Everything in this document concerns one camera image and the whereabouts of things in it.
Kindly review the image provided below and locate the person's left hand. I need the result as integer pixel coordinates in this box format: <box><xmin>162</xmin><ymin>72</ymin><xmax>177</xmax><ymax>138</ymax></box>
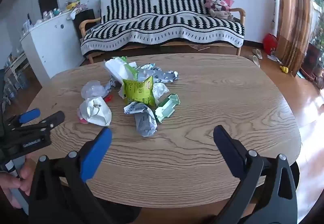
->
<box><xmin>0</xmin><ymin>161</ymin><xmax>34</xmax><ymax>209</ymax></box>

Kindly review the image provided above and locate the dark plant pot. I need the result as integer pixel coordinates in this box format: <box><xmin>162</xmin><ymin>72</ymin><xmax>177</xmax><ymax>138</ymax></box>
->
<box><xmin>302</xmin><ymin>42</ymin><xmax>324</xmax><ymax>89</ymax></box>

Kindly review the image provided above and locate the red bag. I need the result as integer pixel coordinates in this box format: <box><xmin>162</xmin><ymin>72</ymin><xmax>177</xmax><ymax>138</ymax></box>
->
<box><xmin>263</xmin><ymin>33</ymin><xmax>279</xmax><ymax>55</ymax></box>

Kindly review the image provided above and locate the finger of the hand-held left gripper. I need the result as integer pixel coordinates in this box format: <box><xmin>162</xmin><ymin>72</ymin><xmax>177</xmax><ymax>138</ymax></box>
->
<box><xmin>10</xmin><ymin>111</ymin><xmax>65</xmax><ymax>136</ymax></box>
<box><xmin>4</xmin><ymin>108</ymin><xmax>41</xmax><ymax>129</ymax></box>

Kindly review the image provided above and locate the white green wipes packet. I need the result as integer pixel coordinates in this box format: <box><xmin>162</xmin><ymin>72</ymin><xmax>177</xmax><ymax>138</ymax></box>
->
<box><xmin>104</xmin><ymin>56</ymin><xmax>138</xmax><ymax>83</ymax></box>

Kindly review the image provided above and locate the white rack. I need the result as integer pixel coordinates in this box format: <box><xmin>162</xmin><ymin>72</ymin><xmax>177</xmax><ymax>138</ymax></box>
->
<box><xmin>5</xmin><ymin>52</ymin><xmax>29</xmax><ymax>83</ymax></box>

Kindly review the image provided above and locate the brown curtain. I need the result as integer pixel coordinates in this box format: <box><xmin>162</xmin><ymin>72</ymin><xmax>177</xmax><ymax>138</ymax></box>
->
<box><xmin>276</xmin><ymin>0</ymin><xmax>314</xmax><ymax>76</ymax></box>

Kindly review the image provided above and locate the white cabinet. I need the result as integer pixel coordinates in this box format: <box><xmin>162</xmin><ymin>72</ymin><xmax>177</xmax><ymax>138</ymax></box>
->
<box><xmin>20</xmin><ymin>9</ymin><xmax>85</xmax><ymax>83</ymax></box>

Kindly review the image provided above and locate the small pink lid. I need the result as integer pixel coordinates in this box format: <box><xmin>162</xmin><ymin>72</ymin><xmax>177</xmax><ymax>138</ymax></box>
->
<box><xmin>78</xmin><ymin>110</ymin><xmax>89</xmax><ymax>124</ymax></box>

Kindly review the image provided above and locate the green snack packet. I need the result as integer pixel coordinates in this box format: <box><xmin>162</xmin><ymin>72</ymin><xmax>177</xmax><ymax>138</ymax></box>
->
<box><xmin>119</xmin><ymin>75</ymin><xmax>157</xmax><ymax>107</ymax></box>

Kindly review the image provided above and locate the clutter of small items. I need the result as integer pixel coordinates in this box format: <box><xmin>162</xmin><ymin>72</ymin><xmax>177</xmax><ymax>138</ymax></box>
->
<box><xmin>23</xmin><ymin>0</ymin><xmax>89</xmax><ymax>35</ymax></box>

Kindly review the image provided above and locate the black cabinet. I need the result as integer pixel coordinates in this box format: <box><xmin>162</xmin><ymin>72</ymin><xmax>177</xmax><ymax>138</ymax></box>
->
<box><xmin>72</xmin><ymin>8</ymin><xmax>95</xmax><ymax>38</ymax></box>

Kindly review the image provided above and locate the pink cartoon pillow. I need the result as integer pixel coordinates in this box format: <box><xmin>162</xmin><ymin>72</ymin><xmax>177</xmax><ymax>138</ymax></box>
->
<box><xmin>206</xmin><ymin>0</ymin><xmax>234</xmax><ymax>12</ymax></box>

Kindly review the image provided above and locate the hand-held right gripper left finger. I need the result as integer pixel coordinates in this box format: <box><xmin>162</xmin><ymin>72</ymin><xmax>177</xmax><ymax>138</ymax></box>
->
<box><xmin>28</xmin><ymin>127</ymin><xmax>113</xmax><ymax>224</ymax></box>

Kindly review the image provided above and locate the silver foil wrapper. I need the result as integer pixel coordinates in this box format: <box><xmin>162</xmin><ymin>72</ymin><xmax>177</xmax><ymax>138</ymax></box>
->
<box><xmin>137</xmin><ymin>63</ymin><xmax>179</xmax><ymax>84</ymax></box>

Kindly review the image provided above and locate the group of water bottles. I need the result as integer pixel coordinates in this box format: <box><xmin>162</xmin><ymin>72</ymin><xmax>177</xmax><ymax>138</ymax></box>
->
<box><xmin>4</xmin><ymin>72</ymin><xmax>26</xmax><ymax>94</ymax></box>

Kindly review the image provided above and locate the black white knitted blanket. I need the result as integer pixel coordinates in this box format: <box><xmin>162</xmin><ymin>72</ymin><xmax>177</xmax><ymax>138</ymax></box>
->
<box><xmin>80</xmin><ymin>0</ymin><xmax>245</xmax><ymax>56</ymax></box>

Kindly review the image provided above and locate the wooden frame sofa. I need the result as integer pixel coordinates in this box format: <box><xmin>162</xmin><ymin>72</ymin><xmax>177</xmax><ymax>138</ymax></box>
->
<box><xmin>79</xmin><ymin>0</ymin><xmax>246</xmax><ymax>64</ymax></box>

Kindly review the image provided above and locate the beige plush toy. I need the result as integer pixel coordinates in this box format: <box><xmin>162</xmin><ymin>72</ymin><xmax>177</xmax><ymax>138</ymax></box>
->
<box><xmin>210</xmin><ymin>8</ymin><xmax>236</xmax><ymax>21</ymax></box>

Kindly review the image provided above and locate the white paper bag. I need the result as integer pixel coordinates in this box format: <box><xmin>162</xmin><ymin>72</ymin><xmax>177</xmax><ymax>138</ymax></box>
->
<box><xmin>79</xmin><ymin>96</ymin><xmax>112</xmax><ymax>127</ymax></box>

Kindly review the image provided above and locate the green houseplant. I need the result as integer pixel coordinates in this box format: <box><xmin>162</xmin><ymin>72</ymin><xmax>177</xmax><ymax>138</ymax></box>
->
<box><xmin>311</xmin><ymin>0</ymin><xmax>324</xmax><ymax>45</ymax></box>

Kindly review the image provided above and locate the grey wrapper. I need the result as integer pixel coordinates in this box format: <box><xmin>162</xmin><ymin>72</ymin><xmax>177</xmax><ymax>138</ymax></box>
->
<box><xmin>124</xmin><ymin>101</ymin><xmax>158</xmax><ymax>137</ymax></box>

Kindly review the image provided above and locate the clear plastic bag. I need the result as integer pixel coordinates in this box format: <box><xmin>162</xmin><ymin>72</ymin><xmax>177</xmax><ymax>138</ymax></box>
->
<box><xmin>81</xmin><ymin>80</ymin><xmax>107</xmax><ymax>99</ymax></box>

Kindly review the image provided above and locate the white tissue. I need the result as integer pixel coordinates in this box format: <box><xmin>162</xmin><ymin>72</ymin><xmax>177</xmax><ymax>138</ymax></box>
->
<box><xmin>152</xmin><ymin>82</ymin><xmax>169</xmax><ymax>100</ymax></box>

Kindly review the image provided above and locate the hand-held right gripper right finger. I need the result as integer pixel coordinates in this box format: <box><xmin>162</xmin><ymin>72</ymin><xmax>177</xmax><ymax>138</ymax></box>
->
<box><xmin>213</xmin><ymin>125</ymin><xmax>298</xmax><ymax>224</ymax></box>

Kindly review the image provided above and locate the green plastic tray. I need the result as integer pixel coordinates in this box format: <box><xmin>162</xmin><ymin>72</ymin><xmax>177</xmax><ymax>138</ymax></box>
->
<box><xmin>154</xmin><ymin>94</ymin><xmax>181</xmax><ymax>123</ymax></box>

